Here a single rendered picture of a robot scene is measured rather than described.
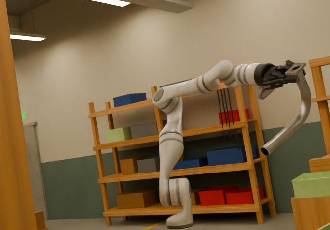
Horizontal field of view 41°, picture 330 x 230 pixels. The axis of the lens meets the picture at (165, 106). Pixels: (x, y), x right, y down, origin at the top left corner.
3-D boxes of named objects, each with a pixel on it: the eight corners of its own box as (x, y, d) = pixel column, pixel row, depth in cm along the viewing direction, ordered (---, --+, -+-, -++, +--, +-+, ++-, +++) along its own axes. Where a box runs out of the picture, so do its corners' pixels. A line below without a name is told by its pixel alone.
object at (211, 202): (261, 224, 601) (233, 65, 616) (104, 226, 779) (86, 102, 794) (277, 215, 644) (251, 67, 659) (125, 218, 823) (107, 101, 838)
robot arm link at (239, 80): (256, 92, 150) (240, 76, 146) (226, 90, 163) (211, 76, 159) (264, 74, 152) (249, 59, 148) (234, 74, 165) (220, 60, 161)
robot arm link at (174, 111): (168, 104, 188) (171, 153, 171) (152, 93, 183) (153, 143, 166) (184, 93, 183) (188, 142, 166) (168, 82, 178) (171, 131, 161)
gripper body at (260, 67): (248, 72, 142) (269, 72, 134) (264, 57, 145) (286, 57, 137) (257, 91, 144) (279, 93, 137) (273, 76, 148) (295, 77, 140)
